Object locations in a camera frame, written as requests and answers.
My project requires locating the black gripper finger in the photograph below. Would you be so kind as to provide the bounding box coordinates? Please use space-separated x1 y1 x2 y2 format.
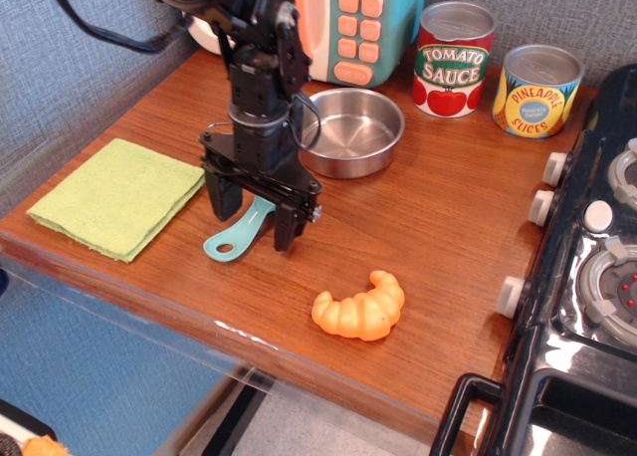
205 170 243 221
275 202 307 252

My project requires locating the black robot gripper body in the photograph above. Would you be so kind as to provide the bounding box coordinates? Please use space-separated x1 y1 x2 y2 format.
200 114 321 222

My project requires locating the teal dish brush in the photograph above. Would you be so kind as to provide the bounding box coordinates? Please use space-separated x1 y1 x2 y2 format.
203 196 276 263

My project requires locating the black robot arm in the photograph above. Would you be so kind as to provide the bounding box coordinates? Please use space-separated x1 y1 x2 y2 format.
159 0 321 251

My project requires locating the stainless steel pot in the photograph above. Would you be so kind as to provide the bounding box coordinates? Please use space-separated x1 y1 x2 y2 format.
206 87 406 180

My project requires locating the green folded cloth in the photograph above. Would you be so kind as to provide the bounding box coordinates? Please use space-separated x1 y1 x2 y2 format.
27 138 204 263

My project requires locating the orange toy croissant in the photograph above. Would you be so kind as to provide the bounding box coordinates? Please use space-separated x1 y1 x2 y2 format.
311 270 405 342

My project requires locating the teal toy microwave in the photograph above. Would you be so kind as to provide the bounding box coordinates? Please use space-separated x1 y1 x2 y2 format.
186 0 429 89

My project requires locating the tomato sauce can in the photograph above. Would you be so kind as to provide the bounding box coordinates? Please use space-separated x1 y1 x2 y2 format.
412 1 497 118

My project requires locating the pineapple slices can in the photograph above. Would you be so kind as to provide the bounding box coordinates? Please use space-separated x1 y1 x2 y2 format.
492 44 584 139

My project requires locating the orange fuzzy object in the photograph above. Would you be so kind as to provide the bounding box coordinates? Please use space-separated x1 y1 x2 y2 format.
21 435 71 456

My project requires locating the black toy stove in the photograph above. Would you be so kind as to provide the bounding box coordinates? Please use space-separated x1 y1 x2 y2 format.
431 65 636 455

